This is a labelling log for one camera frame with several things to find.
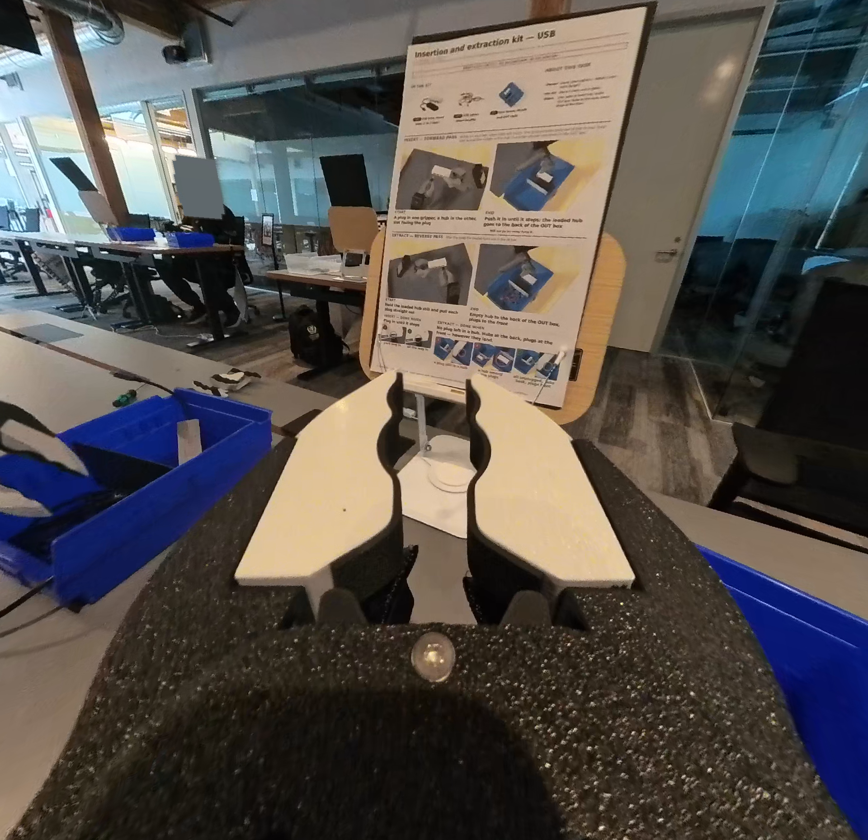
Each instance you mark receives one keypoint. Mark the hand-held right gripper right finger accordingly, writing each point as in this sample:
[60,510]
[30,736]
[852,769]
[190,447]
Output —
[549,508]

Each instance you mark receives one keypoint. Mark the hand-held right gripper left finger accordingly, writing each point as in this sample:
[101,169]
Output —
[319,508]

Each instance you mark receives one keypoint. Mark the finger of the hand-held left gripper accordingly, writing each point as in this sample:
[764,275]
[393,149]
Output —
[20,504]
[41,450]

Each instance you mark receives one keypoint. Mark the blue plastic bin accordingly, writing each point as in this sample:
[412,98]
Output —
[169,514]
[814,650]

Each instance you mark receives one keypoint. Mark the grey usb hub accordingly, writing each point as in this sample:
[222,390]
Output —
[190,440]

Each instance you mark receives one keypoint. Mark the black divider panel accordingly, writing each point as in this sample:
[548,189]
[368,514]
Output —
[122,467]

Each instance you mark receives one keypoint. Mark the black white wavy part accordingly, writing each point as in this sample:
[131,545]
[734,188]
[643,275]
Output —
[210,387]
[237,377]

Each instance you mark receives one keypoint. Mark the black backpack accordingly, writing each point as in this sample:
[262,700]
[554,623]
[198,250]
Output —
[315,338]

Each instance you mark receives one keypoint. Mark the long office table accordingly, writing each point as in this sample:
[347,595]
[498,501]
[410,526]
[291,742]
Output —
[135,250]

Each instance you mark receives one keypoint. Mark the wooden office table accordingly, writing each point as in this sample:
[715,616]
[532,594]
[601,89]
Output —
[319,281]

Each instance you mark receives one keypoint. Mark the small blue bin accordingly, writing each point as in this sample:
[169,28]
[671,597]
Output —
[190,239]
[132,234]

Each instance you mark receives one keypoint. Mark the clear plastic container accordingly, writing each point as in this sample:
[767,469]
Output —
[312,264]

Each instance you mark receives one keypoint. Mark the wooden display stand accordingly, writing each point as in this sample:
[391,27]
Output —
[352,233]

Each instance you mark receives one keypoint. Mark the black display board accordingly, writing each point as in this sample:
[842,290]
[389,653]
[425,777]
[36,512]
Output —
[346,179]

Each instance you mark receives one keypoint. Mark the grey door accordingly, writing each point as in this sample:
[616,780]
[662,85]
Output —
[692,176]

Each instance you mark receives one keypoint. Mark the instruction poster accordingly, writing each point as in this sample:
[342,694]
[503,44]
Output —
[515,108]

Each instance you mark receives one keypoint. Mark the black ceiling camera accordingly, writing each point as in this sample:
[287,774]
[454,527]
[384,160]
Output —
[183,47]

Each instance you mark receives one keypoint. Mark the silver ventilation duct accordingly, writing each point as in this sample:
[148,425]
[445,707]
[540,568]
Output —
[68,6]

